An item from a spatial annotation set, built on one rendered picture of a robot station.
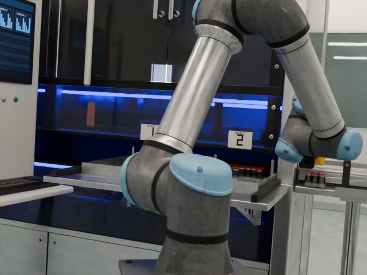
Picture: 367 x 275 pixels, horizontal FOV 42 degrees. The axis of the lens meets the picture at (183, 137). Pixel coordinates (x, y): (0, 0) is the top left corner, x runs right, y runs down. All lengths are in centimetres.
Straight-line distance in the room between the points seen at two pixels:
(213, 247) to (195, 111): 29
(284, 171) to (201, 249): 85
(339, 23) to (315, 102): 527
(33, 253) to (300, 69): 144
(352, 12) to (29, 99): 501
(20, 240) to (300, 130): 134
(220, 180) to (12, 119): 116
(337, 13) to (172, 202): 565
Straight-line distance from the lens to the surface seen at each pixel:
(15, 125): 188
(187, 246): 86
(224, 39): 105
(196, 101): 100
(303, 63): 106
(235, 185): 140
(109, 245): 193
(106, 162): 176
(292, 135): 126
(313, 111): 112
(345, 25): 635
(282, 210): 168
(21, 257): 218
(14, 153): 189
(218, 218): 86
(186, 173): 84
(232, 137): 168
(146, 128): 179
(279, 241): 170
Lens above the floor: 110
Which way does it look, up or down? 3 degrees down
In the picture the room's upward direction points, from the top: 4 degrees clockwise
